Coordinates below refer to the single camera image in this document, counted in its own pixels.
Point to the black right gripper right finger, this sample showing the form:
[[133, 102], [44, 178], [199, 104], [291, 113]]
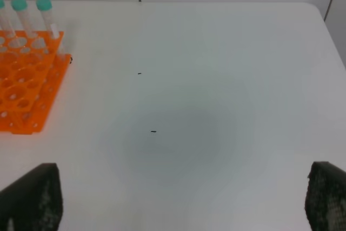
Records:
[[325, 198]]

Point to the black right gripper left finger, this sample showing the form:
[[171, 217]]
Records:
[[34, 201]]

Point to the orange test tube rack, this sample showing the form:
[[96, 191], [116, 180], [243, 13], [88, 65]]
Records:
[[31, 75]]

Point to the row tube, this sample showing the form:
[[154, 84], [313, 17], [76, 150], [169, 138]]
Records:
[[45, 8], [21, 8], [6, 25]]

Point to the back row tube far right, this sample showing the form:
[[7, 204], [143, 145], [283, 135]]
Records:
[[45, 8]]

